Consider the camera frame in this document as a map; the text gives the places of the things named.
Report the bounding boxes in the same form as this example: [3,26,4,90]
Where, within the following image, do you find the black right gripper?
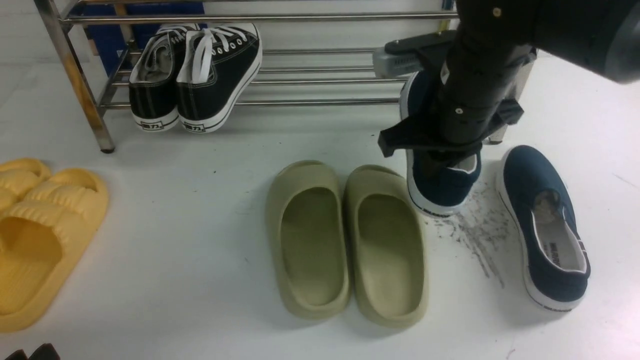
[378,42,537,168]

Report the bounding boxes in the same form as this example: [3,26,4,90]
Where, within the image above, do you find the navy slip-on shoe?
[398,71,482,218]
[496,145,591,313]

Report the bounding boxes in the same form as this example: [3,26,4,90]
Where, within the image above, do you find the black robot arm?
[373,0,640,169]

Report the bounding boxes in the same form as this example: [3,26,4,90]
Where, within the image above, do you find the steel shoe rack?
[34,0,536,154]

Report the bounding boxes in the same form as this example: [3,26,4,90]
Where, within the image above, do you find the blue box behind rack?
[82,1,207,77]

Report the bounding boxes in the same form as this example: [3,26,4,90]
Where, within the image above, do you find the olive foam slide right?
[343,164,428,329]

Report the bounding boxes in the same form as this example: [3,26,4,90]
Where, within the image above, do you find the olive foam slide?
[343,164,428,329]
[264,160,351,321]

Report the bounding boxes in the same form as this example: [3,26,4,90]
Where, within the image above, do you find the olive foam slide left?
[264,160,351,321]

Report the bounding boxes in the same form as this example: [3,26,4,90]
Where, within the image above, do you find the black canvas sneaker right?
[176,22,263,134]

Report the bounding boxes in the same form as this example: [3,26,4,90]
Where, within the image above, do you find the black canvas sneaker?
[128,23,201,133]
[176,22,263,134]

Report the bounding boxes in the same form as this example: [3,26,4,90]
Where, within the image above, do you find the black canvas sneaker left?
[128,23,201,133]

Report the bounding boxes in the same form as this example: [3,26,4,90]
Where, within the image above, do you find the yellow ribbed slide right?
[0,168,110,333]

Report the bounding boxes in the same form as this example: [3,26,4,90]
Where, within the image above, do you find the yellow ribbed slide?
[0,157,51,212]
[0,168,110,333]

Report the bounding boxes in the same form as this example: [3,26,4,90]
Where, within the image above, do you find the yellow ribbed slide left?
[0,157,51,212]

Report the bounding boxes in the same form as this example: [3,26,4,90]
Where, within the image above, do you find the black left gripper tips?
[2,343,61,360]

